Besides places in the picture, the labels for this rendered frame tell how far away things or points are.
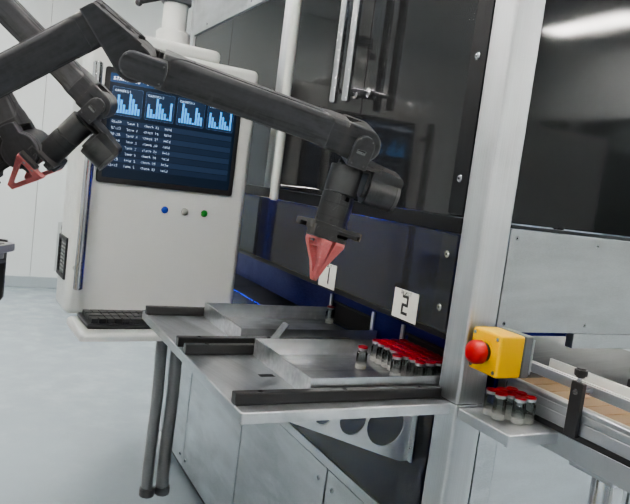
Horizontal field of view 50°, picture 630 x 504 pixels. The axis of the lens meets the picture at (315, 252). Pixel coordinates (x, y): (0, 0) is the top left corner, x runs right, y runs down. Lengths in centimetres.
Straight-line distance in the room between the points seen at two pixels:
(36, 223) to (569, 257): 562
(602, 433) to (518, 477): 29
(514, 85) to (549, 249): 31
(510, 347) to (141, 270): 116
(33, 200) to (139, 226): 456
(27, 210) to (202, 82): 548
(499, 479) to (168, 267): 111
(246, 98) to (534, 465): 88
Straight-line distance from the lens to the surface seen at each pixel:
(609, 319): 146
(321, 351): 144
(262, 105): 109
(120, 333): 177
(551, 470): 147
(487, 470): 135
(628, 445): 114
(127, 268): 198
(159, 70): 105
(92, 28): 107
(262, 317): 174
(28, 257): 655
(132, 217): 196
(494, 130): 121
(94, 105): 150
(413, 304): 134
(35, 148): 154
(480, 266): 120
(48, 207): 651
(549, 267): 131
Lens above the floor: 124
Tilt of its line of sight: 6 degrees down
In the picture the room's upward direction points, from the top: 7 degrees clockwise
